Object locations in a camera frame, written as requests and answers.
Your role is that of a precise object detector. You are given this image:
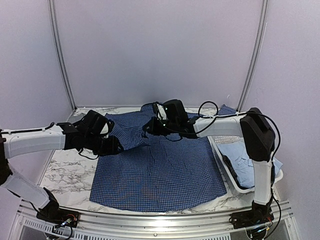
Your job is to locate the dark garment in basket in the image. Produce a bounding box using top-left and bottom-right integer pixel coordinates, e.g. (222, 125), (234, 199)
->
(222, 155), (240, 187)

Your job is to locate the blue checked long sleeve shirt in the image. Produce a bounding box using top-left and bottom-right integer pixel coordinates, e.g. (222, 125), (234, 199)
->
(89, 104), (227, 213)

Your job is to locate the light blue shirt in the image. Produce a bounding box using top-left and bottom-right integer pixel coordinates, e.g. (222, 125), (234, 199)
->
(217, 142), (285, 189)

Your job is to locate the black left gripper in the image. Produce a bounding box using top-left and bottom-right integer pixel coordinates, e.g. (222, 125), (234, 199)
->
(84, 133), (124, 157)

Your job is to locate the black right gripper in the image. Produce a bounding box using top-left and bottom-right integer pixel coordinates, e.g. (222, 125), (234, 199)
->
(142, 116), (179, 136)

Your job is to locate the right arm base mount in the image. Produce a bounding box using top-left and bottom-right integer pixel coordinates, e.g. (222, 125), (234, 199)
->
(229, 209), (274, 229)

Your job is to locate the white plastic laundry basket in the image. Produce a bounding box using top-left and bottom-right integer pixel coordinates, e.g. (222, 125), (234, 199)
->
(208, 136), (285, 194)

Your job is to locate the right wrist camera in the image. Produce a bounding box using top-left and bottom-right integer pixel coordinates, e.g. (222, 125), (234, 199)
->
(152, 102), (167, 120)

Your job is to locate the right aluminium corner post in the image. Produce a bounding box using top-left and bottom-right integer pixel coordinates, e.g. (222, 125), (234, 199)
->
(237, 0), (270, 111)

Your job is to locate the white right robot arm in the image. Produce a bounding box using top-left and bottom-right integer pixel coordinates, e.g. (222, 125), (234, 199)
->
(142, 99), (281, 224)

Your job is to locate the aluminium front frame rail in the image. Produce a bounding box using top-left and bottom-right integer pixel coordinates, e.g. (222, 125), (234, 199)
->
(8, 200), (301, 240)

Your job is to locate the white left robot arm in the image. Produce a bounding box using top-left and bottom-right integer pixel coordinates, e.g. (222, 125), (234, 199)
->
(0, 110), (124, 223)

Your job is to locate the folded grey shirt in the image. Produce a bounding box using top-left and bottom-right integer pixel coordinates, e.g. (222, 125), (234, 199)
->
(68, 113), (86, 124)

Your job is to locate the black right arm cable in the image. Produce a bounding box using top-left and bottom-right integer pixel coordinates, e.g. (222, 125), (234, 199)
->
(154, 100), (281, 156)

